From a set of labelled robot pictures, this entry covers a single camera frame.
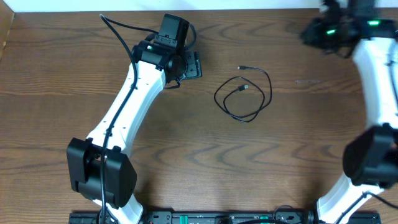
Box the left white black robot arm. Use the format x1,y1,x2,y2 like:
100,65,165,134
66,14,202,223

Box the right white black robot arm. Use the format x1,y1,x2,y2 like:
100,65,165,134
300,0,397,223

